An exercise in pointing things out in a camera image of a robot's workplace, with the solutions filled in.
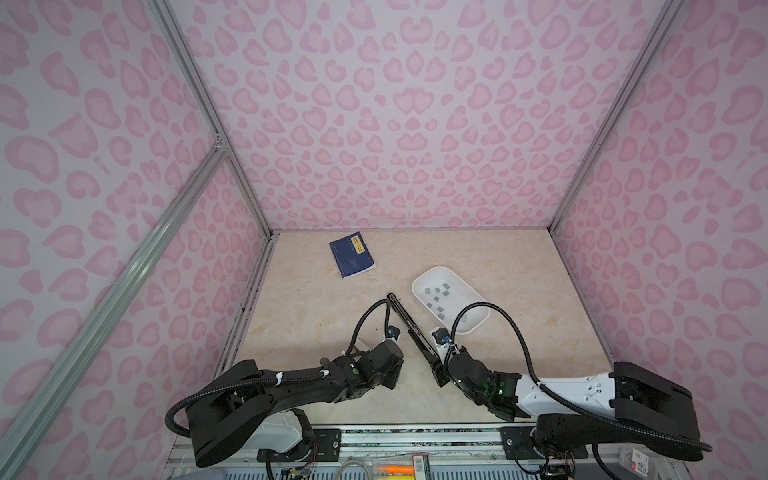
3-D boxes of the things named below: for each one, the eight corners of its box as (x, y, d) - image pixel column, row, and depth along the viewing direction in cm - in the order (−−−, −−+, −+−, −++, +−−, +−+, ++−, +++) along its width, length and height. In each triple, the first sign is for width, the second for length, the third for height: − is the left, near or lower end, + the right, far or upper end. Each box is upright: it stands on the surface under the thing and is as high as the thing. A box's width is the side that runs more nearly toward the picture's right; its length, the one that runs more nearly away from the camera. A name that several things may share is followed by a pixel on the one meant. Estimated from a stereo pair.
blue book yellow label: (342, 280, 108) (341, 277, 106) (329, 243, 119) (328, 239, 118) (376, 269, 111) (376, 266, 109) (360, 234, 122) (359, 230, 121)
